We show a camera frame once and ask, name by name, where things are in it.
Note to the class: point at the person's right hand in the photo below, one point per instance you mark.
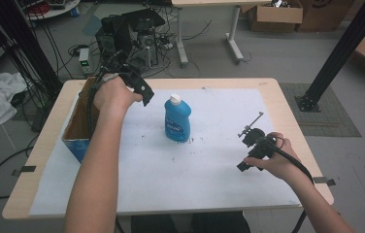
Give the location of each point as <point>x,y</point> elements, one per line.
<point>281,163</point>

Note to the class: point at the round white table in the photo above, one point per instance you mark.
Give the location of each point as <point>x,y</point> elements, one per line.
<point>54,9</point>

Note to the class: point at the small brown cardboard box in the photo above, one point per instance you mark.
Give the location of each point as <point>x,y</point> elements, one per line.
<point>276,16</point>

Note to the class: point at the black metal frame post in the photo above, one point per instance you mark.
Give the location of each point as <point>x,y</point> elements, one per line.
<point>342,48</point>

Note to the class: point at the tall brown cardboard box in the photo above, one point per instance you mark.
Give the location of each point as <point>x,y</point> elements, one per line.
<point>324,14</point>

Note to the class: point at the person's left hand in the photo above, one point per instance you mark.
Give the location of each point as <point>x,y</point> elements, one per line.
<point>114,95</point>

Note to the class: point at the black table clip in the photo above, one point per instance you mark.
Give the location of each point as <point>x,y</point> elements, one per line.
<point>325,181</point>
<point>25,169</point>

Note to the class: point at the white-legged desk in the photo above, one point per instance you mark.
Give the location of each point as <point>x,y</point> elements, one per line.
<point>235,32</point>

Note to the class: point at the grey power supply unit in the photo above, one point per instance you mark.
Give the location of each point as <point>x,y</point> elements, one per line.
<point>84,59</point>

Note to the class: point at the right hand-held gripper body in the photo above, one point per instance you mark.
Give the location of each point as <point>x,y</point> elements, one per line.
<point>259,144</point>

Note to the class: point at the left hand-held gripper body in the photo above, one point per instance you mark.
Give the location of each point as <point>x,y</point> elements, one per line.
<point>128,73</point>

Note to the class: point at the black computer equipment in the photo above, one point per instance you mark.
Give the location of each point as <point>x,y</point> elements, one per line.
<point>128,35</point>

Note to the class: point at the grey floor mat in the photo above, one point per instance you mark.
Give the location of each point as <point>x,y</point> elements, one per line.
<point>329,116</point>

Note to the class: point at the person's legs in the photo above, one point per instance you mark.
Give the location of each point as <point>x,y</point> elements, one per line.
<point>190,223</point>

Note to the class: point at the open cardboard box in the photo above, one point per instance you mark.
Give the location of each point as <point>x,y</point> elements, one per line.
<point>78,129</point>

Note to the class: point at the white table mat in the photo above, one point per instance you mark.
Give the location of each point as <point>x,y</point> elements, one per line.
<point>187,174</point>

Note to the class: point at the blue detergent bottle white cap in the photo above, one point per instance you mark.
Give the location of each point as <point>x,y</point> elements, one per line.
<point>177,119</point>

